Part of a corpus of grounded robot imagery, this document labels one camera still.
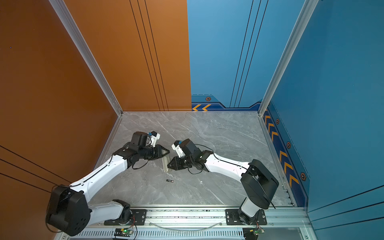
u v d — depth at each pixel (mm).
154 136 762
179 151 740
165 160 783
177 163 696
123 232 709
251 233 701
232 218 725
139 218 733
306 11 710
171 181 849
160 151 725
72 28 757
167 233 697
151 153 711
